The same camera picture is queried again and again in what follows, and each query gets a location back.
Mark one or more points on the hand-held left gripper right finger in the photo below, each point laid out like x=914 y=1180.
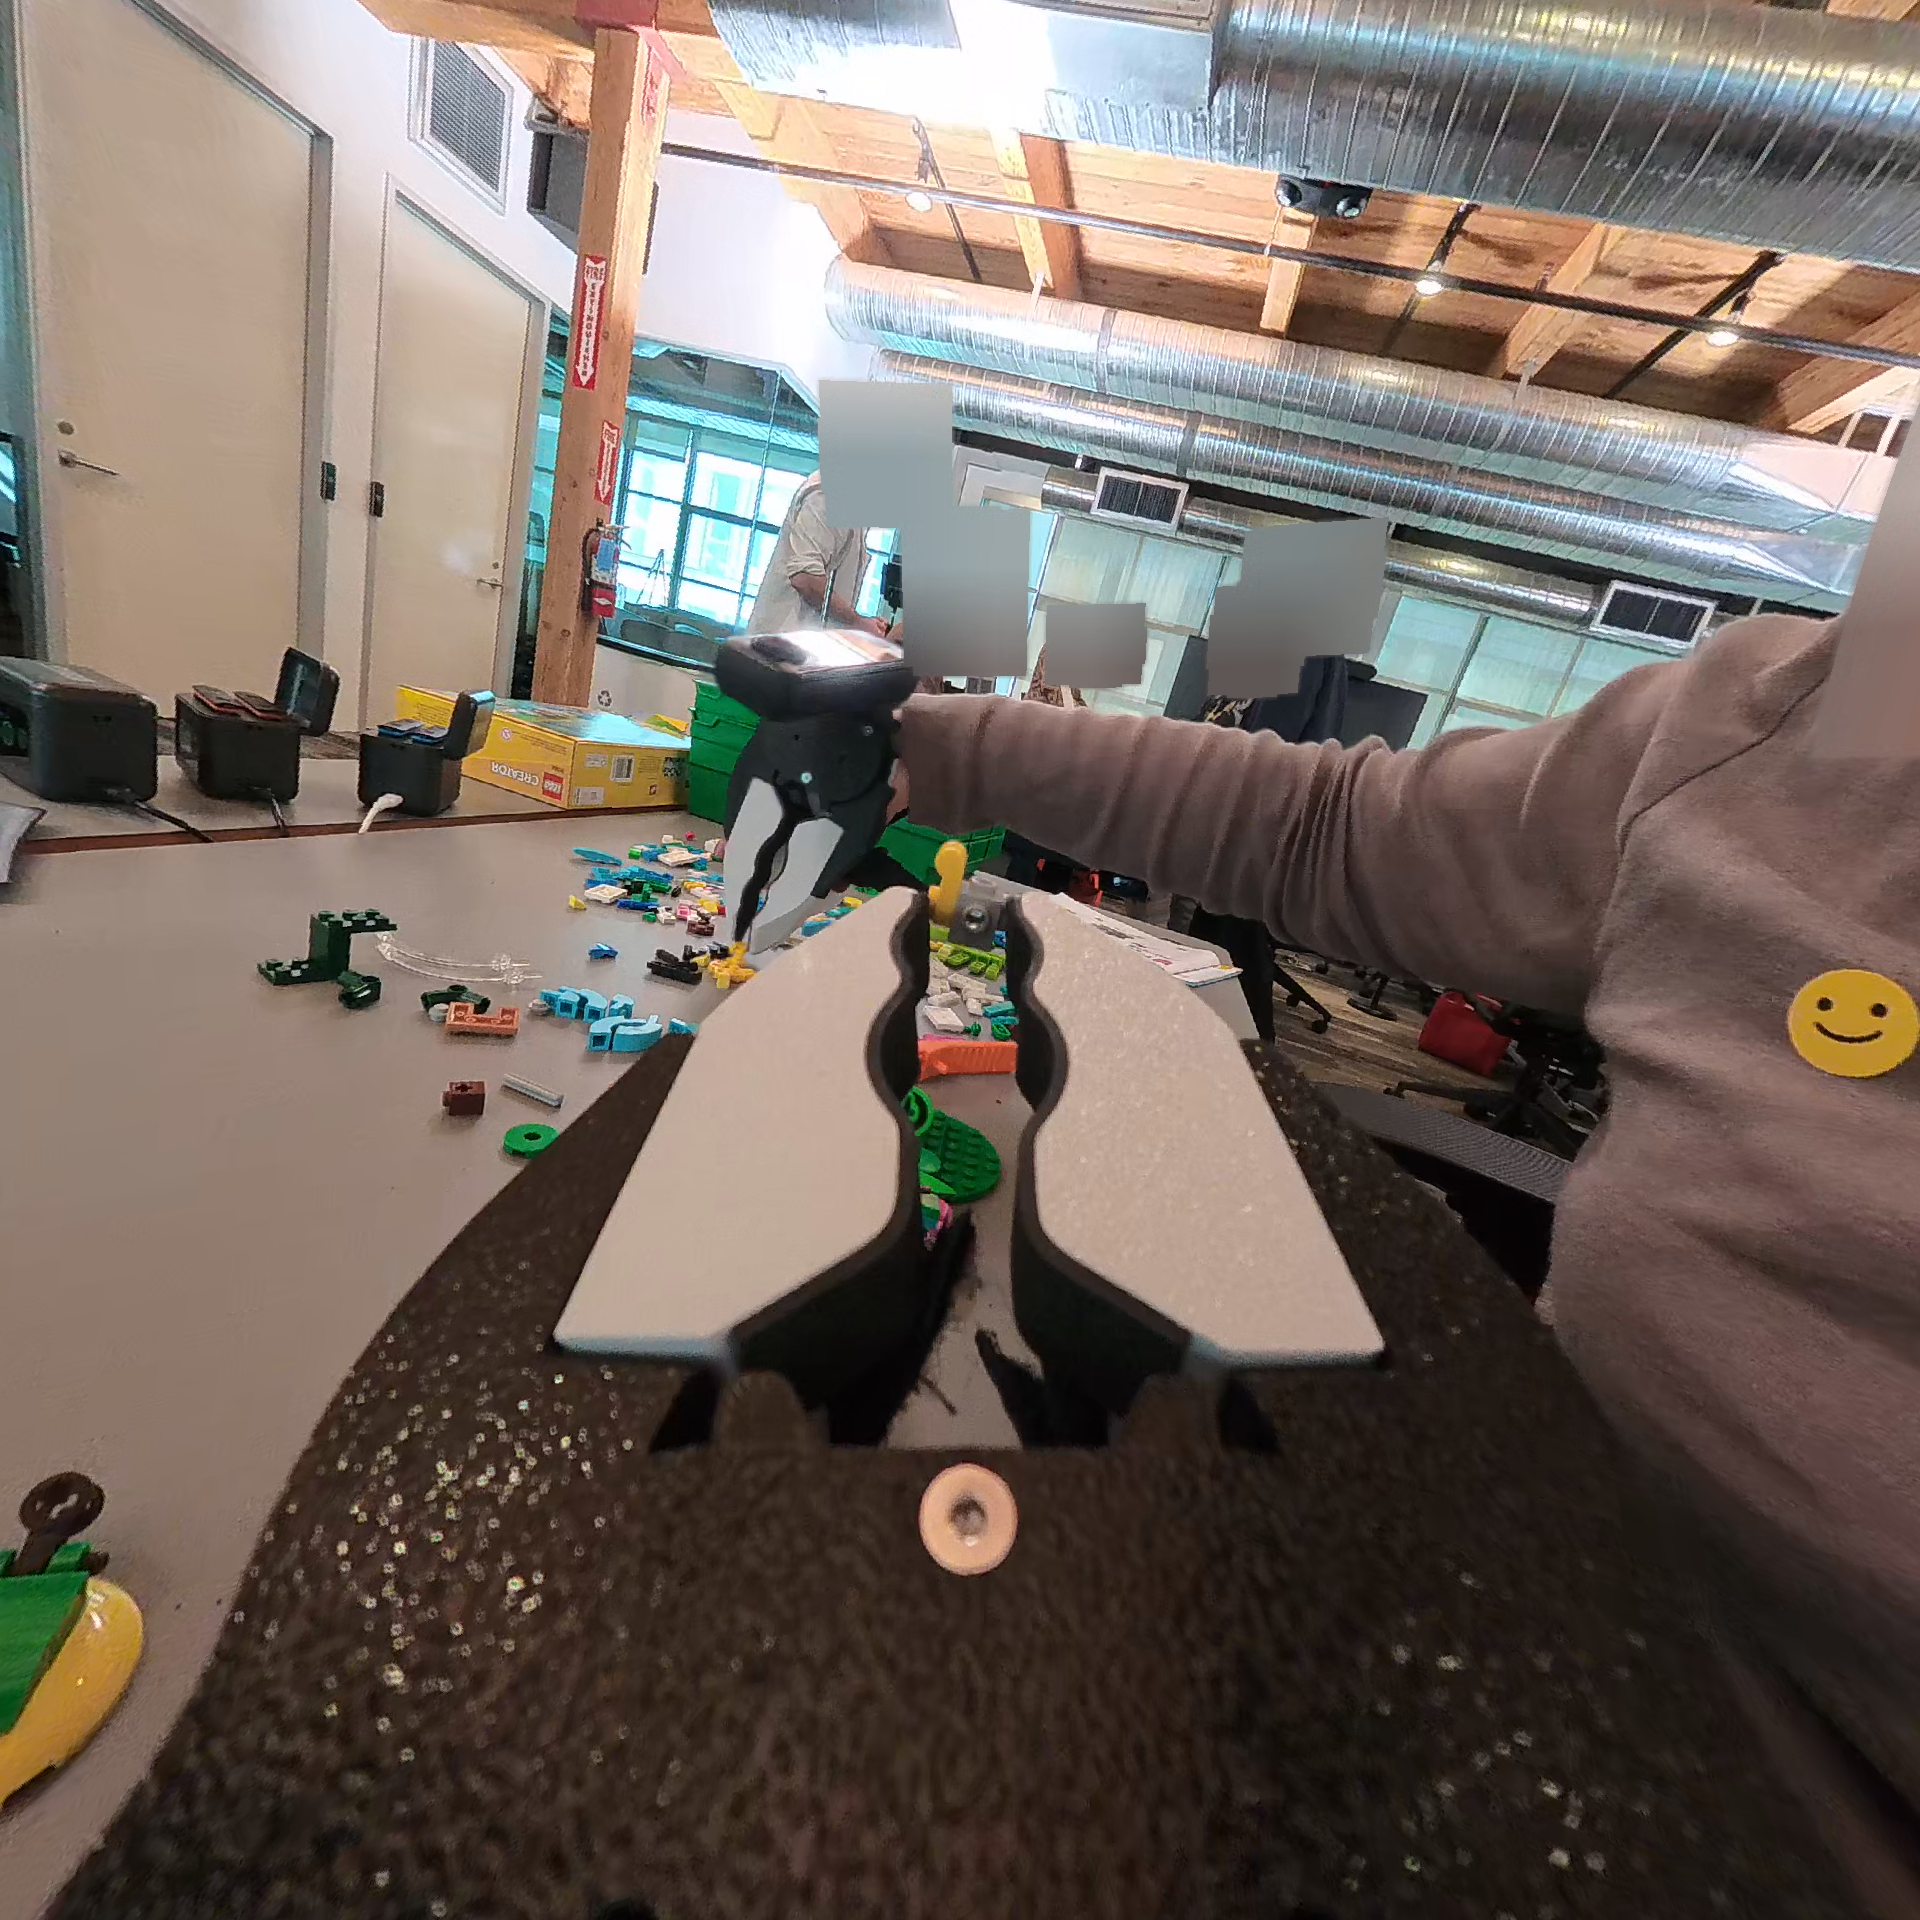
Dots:
x=1188 y=1171

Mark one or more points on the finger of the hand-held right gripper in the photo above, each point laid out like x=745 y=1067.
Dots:
x=758 y=823
x=818 y=869

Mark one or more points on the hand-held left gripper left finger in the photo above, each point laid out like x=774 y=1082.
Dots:
x=749 y=1171

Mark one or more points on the small yellow clip brick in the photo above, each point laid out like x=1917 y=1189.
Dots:
x=948 y=865

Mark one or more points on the yellow dome green brick assembly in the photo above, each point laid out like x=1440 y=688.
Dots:
x=91 y=1667

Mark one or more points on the person's right forearm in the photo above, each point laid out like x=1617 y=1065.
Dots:
x=1276 y=811

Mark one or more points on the green storage bin stack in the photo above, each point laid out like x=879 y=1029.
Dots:
x=713 y=749

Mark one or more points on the pile of assorted toy bricks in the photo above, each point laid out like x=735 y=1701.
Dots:
x=661 y=887

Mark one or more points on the yellow toy box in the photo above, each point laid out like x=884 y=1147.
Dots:
x=568 y=749

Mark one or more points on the green plate cactus build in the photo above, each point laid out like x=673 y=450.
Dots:
x=960 y=1164

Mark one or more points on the cluster of cyan bricks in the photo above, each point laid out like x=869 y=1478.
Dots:
x=598 y=1014

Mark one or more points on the grey bar brick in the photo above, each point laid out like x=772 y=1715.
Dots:
x=535 y=1090

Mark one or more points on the paper leaflet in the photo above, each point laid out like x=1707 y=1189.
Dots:
x=1140 y=937

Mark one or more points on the orange brick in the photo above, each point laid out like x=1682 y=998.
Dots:
x=967 y=1058

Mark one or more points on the red fire extinguisher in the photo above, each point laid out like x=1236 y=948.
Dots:
x=598 y=570

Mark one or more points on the brown angular plate brick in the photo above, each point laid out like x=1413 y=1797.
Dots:
x=486 y=1023

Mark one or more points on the red bag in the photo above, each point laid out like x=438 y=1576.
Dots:
x=1464 y=1033

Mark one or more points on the clear curved piece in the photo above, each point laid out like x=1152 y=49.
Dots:
x=452 y=961

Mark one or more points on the small dark green brick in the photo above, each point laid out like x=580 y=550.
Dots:
x=452 y=998

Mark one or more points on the black charger box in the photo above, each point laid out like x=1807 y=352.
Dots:
x=241 y=734
x=412 y=766
x=75 y=734

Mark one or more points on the short red sign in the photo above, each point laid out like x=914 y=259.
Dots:
x=608 y=466

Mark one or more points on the dark green brick build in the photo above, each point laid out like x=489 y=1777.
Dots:
x=323 y=952

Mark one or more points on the white door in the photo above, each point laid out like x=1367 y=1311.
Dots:
x=165 y=376
x=452 y=481

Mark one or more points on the long red sign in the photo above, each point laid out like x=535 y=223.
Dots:
x=585 y=324

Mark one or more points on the yellow smiley badge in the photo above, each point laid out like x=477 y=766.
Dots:
x=1854 y=1023

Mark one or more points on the silver pouch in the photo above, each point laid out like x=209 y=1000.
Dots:
x=14 y=841

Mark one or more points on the wooden post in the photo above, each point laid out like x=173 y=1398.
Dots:
x=598 y=450

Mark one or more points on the black wall speaker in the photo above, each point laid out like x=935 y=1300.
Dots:
x=559 y=179

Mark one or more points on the silver spiral duct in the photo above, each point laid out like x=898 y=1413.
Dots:
x=1500 y=517
x=1350 y=376
x=1500 y=106

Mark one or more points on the wall vent grille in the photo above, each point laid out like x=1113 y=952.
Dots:
x=463 y=119

